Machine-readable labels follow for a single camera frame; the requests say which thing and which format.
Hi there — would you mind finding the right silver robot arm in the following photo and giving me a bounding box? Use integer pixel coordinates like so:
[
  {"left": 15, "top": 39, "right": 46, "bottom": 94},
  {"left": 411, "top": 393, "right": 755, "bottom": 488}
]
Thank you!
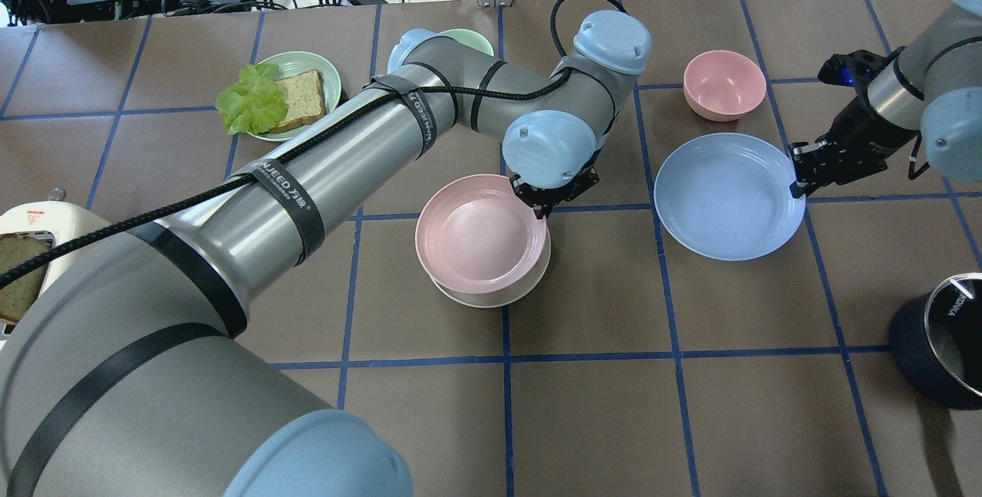
[{"left": 788, "top": 0, "right": 981, "bottom": 199}]

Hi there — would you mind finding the green bowl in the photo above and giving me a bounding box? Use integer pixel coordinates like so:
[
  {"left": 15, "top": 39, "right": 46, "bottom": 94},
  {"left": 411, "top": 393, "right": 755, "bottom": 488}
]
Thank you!
[{"left": 439, "top": 28, "right": 496, "bottom": 57}]

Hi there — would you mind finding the bread slice on plate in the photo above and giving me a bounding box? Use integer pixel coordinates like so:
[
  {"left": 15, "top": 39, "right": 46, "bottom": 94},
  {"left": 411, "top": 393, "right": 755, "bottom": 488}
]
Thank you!
[{"left": 269, "top": 68, "right": 328, "bottom": 134}]

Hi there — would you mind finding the white toaster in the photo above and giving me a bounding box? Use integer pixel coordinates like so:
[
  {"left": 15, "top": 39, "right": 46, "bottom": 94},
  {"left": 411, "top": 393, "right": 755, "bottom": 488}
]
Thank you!
[{"left": 0, "top": 189, "right": 116, "bottom": 352}]

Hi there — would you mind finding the pink bowl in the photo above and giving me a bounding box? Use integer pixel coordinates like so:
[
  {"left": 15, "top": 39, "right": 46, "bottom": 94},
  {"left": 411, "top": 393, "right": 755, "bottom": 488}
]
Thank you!
[{"left": 683, "top": 50, "right": 767, "bottom": 122}]

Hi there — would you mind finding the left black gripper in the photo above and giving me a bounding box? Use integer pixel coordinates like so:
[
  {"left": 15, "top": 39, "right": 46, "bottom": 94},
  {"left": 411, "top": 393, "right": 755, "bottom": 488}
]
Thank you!
[{"left": 509, "top": 167, "right": 600, "bottom": 220}]

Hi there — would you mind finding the pink plate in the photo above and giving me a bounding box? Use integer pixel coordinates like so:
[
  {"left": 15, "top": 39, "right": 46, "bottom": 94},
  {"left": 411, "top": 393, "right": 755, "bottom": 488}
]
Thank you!
[{"left": 414, "top": 174, "right": 551, "bottom": 294}]

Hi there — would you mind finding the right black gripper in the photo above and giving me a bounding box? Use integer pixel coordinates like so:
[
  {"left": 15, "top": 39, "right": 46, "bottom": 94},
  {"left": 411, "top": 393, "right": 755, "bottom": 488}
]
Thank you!
[{"left": 789, "top": 48, "right": 906, "bottom": 199}]

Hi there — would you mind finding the green plate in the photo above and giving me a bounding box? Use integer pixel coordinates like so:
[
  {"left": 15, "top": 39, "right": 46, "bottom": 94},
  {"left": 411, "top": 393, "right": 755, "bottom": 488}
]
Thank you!
[{"left": 254, "top": 51, "right": 341, "bottom": 143}]

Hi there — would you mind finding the green lettuce leaf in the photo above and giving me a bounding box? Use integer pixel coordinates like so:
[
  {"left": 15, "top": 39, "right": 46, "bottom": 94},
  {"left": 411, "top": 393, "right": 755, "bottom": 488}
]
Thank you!
[{"left": 215, "top": 61, "right": 288, "bottom": 136}]

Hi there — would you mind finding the dark blue saucepan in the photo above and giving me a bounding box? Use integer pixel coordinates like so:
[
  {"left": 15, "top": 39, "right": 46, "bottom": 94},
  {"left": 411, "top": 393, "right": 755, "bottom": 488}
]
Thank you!
[{"left": 888, "top": 272, "right": 981, "bottom": 410}]

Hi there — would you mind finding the cream white plate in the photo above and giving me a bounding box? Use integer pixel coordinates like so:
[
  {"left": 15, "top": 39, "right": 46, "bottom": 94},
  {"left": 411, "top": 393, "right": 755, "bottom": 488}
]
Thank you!
[{"left": 430, "top": 241, "right": 553, "bottom": 308}]

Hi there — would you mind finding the blue plate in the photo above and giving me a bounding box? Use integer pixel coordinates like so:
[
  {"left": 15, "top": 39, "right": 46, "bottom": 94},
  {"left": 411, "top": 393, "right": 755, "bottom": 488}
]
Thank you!
[{"left": 652, "top": 131, "right": 806, "bottom": 262}]

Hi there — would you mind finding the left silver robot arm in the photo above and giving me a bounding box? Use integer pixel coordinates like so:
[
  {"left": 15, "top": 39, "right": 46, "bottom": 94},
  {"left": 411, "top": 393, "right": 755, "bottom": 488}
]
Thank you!
[{"left": 2, "top": 10, "right": 652, "bottom": 496}]

